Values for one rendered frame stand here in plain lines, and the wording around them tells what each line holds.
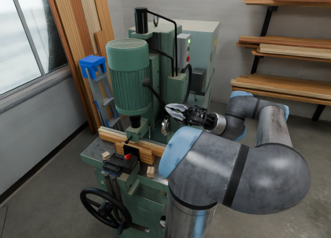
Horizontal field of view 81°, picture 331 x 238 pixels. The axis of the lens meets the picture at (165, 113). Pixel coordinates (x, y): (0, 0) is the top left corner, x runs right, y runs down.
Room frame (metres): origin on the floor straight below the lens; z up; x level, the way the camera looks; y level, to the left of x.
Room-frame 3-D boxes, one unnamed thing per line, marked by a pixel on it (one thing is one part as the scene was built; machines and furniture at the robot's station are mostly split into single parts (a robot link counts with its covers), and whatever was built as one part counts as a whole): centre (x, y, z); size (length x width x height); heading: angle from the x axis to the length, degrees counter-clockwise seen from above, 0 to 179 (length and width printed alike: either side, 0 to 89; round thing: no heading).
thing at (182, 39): (1.07, -0.09, 1.40); 0.10 x 0.06 x 0.16; 158
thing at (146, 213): (0.94, 0.12, 0.36); 0.58 x 0.45 x 0.71; 158
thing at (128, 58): (0.83, 0.16, 1.35); 0.18 x 0.18 x 0.31
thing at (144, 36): (0.96, 0.11, 1.54); 0.08 x 0.08 x 0.17; 68
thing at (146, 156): (0.76, 0.17, 0.94); 0.22 x 0.02 x 0.08; 68
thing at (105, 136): (0.81, 0.10, 0.92); 0.66 x 0.02 x 0.04; 68
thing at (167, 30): (1.10, 0.05, 1.16); 0.22 x 0.22 x 0.72; 68
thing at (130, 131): (0.85, 0.15, 1.03); 0.14 x 0.07 x 0.09; 158
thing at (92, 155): (0.73, 0.19, 0.87); 0.61 x 0.30 x 0.06; 68
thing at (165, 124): (0.90, -0.01, 1.02); 0.12 x 0.03 x 0.12; 158
